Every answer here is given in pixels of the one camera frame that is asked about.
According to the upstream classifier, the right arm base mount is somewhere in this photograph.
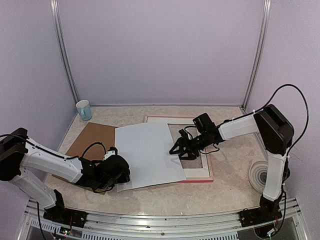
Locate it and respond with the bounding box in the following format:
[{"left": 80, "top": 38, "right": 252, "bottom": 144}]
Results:
[{"left": 239, "top": 194, "right": 283, "bottom": 228}]

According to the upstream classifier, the pink wooden picture frame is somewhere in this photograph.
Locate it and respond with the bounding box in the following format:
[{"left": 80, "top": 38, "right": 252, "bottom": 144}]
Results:
[{"left": 144, "top": 115, "right": 214, "bottom": 183}]

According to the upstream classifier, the landscape photo print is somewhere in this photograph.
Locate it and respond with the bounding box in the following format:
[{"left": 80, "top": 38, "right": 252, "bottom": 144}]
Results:
[{"left": 115, "top": 122, "right": 186, "bottom": 193}]

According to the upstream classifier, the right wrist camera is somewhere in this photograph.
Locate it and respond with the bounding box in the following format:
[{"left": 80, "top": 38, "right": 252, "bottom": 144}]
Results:
[{"left": 178, "top": 129, "right": 193, "bottom": 140}]

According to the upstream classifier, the white mat board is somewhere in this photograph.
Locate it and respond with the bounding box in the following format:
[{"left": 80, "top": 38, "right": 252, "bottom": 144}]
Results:
[{"left": 145, "top": 115, "right": 213, "bottom": 183}]

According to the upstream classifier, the light blue mug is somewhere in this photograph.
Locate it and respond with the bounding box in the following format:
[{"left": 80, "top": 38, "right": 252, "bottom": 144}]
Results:
[{"left": 75, "top": 100, "right": 92, "bottom": 121}]

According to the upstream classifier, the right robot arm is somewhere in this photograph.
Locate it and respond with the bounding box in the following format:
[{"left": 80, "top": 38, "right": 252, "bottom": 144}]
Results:
[{"left": 169, "top": 104, "right": 294, "bottom": 202}]

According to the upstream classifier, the aluminium corner post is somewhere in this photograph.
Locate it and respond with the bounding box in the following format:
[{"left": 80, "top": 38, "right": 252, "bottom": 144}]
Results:
[
  {"left": 50, "top": 0, "right": 80, "bottom": 104},
  {"left": 241, "top": 0, "right": 272, "bottom": 111}
]

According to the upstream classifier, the front aluminium rail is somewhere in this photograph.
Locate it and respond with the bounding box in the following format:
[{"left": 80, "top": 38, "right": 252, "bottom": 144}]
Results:
[{"left": 17, "top": 198, "right": 310, "bottom": 240}]

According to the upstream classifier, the brown cardboard backing board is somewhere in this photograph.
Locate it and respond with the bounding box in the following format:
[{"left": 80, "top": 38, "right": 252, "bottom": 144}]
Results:
[{"left": 51, "top": 122, "right": 120, "bottom": 196}]

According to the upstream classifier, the right aluminium corner post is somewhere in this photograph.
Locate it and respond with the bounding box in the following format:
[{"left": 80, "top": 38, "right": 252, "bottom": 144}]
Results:
[{"left": 241, "top": 0, "right": 272, "bottom": 111}]

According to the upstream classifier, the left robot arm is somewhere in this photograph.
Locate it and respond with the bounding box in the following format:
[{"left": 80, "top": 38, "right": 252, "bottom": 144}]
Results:
[{"left": 0, "top": 128, "right": 130, "bottom": 223}]

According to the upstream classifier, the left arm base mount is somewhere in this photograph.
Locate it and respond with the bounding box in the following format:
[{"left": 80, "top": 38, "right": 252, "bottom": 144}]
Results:
[{"left": 43, "top": 189, "right": 88, "bottom": 228}]

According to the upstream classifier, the left aluminium corner post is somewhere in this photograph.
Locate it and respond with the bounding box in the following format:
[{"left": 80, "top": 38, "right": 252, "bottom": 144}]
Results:
[{"left": 50, "top": 0, "right": 80, "bottom": 104}]

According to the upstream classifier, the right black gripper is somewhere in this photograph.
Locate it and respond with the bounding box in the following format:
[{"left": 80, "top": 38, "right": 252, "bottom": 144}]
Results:
[{"left": 169, "top": 132, "right": 210, "bottom": 160}]

